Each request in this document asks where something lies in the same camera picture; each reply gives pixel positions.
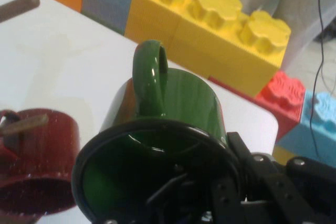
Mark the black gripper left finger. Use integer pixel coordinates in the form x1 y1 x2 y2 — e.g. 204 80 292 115
146 173 245 224

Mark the grey building block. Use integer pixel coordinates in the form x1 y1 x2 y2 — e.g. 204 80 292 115
81 0 135 35

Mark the small yellow building block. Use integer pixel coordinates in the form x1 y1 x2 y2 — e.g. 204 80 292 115
272 145 289 164

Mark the red building block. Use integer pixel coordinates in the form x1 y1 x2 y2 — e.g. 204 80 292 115
208 70 307 130

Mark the thin black cable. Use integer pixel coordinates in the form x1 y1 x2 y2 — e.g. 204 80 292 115
308 0 328 158

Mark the brown wooden mug tree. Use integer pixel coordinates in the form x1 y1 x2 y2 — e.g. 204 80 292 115
0 0 49 151

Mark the green enamel mug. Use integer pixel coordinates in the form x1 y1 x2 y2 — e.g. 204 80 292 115
72 39 238 224

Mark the light blue building block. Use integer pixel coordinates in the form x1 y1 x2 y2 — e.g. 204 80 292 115
272 90 336 169

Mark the red enamel mug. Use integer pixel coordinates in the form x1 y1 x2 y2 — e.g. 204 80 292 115
0 108 79 216

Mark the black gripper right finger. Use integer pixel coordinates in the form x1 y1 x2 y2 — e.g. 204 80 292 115
227 131 336 224

